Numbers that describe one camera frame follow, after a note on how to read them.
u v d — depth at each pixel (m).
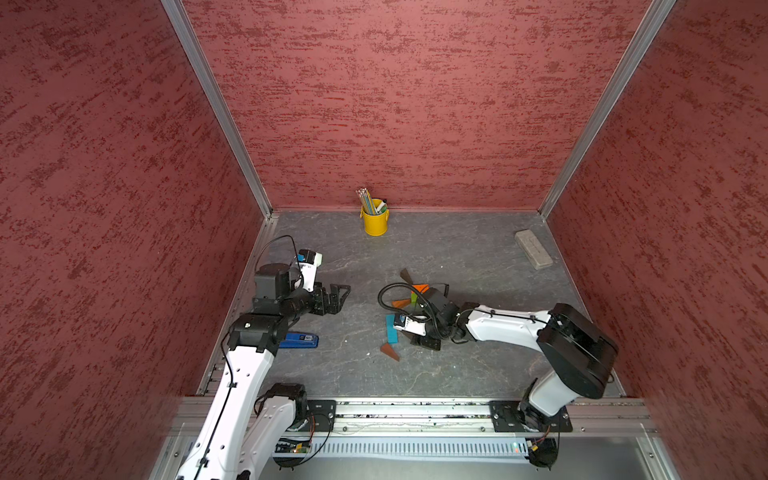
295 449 0.71
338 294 0.65
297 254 0.62
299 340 0.83
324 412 0.74
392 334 0.87
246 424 0.44
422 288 0.75
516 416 0.73
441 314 0.69
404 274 1.01
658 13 0.71
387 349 0.85
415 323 0.77
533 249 1.06
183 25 0.73
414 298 0.69
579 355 0.45
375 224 1.10
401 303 0.93
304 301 0.62
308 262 0.64
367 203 1.06
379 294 0.68
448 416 0.76
